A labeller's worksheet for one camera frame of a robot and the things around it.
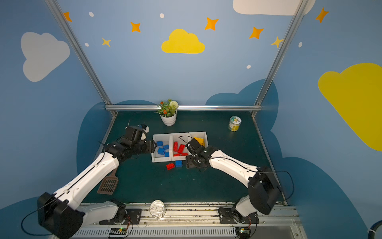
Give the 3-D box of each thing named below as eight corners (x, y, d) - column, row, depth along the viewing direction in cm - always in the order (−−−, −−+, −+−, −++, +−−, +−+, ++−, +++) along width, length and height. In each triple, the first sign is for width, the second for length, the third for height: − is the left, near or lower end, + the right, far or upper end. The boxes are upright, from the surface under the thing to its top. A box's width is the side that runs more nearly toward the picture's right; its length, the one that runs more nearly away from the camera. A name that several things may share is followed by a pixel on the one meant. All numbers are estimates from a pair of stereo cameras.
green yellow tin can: (228, 131, 112) (231, 124, 106) (227, 122, 118) (229, 115, 112) (239, 131, 112) (242, 124, 106) (237, 122, 118) (239, 115, 112)
